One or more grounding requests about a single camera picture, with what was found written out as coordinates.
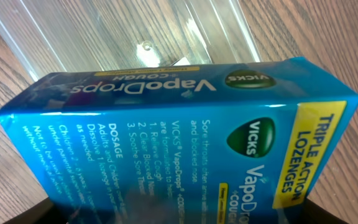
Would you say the blue box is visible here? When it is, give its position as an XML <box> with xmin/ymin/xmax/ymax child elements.
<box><xmin>0</xmin><ymin>57</ymin><xmax>358</xmax><ymax>223</ymax></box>

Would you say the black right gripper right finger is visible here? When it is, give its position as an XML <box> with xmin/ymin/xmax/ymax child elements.
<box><xmin>296</xmin><ymin>199</ymin><xmax>348</xmax><ymax>224</ymax></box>

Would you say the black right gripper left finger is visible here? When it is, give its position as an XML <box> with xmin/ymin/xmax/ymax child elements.
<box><xmin>4</xmin><ymin>198</ymin><xmax>68</xmax><ymax>224</ymax></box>

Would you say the clear plastic container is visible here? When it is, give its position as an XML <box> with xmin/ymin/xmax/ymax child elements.
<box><xmin>0</xmin><ymin>0</ymin><xmax>260</xmax><ymax>80</ymax></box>

